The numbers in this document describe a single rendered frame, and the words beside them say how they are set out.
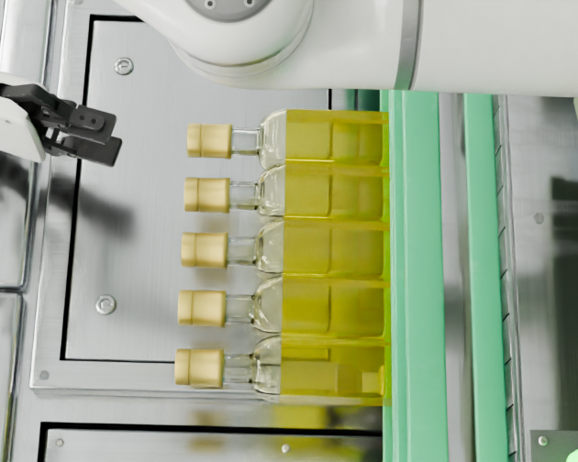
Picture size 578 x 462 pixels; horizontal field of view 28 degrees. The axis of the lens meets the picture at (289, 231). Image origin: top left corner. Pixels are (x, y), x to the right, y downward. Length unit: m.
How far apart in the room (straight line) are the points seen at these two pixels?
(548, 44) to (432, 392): 0.34
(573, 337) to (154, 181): 0.52
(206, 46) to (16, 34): 0.75
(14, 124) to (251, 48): 0.53
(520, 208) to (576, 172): 0.06
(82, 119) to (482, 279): 0.42
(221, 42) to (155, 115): 0.68
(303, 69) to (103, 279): 0.56
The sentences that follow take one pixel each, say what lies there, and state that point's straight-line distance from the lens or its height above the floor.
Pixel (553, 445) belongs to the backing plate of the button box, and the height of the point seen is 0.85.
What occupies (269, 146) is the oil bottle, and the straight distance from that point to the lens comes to 1.12.
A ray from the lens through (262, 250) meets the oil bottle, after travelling 1.08.
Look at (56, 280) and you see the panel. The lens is 1.24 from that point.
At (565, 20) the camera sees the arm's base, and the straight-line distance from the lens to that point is 0.72.
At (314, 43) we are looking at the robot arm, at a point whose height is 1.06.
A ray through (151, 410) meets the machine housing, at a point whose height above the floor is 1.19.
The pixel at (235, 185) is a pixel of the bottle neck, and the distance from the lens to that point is 1.12.
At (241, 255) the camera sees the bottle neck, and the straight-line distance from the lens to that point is 1.10.
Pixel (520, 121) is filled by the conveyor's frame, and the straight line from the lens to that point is 1.02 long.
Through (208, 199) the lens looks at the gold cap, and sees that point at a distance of 1.11.
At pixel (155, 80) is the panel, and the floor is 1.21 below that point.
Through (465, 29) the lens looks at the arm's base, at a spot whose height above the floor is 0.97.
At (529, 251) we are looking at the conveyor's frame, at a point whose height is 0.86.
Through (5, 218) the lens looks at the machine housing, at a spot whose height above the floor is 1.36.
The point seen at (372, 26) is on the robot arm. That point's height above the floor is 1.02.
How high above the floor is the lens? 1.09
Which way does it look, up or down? 2 degrees down
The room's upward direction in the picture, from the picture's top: 88 degrees counter-clockwise
